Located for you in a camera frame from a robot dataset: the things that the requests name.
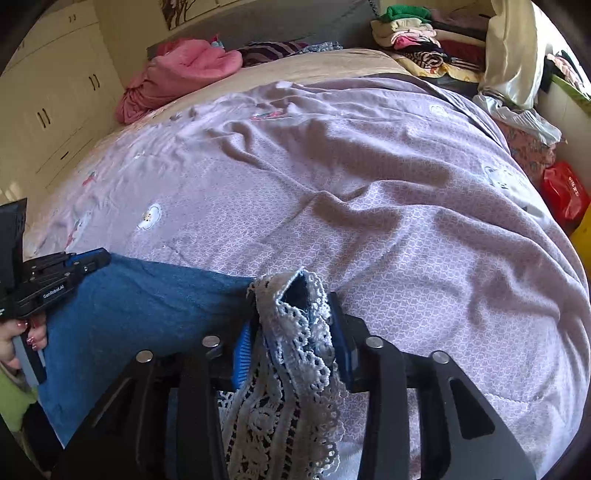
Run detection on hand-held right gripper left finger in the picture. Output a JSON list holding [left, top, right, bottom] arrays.
[[59, 318, 259, 480]]

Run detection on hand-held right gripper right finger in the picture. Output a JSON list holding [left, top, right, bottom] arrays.
[[325, 293, 539, 480]]

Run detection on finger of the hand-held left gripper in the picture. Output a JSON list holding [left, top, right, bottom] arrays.
[[65, 248, 112, 269], [76, 257, 112, 280]]

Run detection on blue pants with lace trim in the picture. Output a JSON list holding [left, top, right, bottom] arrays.
[[37, 253, 352, 480]]

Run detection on person's left forearm green sleeve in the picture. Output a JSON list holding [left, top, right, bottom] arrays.
[[0, 360, 41, 433]]

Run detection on person's left hand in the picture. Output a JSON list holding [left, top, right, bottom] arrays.
[[0, 320, 49, 371]]

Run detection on cream wardrobe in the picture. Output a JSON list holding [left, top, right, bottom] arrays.
[[0, 0, 126, 191]]

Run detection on pink blanket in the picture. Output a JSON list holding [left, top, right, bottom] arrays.
[[115, 39, 243, 125]]

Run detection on yellow object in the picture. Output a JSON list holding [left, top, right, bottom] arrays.
[[569, 216, 591, 280]]

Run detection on pink floral cloth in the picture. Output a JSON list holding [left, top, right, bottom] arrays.
[[493, 119, 557, 186]]

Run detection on red plastic bag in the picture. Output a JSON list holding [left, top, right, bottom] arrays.
[[539, 161, 591, 228]]

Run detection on dark striped cloth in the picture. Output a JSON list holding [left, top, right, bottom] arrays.
[[239, 41, 309, 68]]

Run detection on white plastic bag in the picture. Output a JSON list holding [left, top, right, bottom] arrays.
[[473, 91, 563, 147]]

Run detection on grey upholstered headboard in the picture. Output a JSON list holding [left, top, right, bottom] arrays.
[[147, 0, 385, 62]]

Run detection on stack of folded clothes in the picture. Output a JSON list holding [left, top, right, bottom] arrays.
[[370, 4, 491, 85]]

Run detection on green storage box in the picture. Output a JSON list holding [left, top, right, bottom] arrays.
[[549, 71, 591, 109]]

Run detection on cream curtain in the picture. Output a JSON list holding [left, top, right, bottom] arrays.
[[477, 0, 562, 112]]

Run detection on tree wall picture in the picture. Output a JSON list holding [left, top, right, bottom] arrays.
[[159, 0, 195, 31]]

